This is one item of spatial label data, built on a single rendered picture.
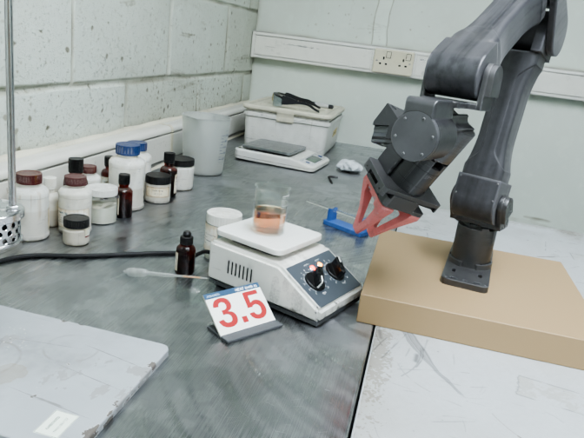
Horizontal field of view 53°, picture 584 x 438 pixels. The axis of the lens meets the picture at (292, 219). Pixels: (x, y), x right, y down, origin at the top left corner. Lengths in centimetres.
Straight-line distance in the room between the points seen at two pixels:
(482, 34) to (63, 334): 62
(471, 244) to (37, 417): 66
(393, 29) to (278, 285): 162
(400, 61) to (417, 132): 158
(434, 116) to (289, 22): 173
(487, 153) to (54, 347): 65
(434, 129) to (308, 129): 131
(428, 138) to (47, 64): 78
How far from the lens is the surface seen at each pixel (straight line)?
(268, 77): 239
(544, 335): 84
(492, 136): 94
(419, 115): 67
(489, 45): 76
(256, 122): 199
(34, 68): 118
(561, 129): 236
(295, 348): 74
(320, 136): 195
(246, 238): 83
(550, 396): 78
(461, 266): 98
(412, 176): 76
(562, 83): 229
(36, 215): 103
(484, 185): 92
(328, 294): 82
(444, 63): 74
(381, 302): 82
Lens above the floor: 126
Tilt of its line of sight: 17 degrees down
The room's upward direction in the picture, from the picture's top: 7 degrees clockwise
